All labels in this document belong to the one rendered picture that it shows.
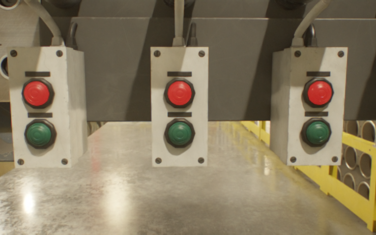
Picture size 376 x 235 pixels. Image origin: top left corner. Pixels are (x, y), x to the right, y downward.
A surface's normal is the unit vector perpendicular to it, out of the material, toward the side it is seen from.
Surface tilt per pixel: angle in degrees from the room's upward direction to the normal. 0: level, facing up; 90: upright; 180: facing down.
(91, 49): 90
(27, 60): 90
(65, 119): 90
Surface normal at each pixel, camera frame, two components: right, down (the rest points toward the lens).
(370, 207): -1.00, 0.00
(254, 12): 0.04, 0.13
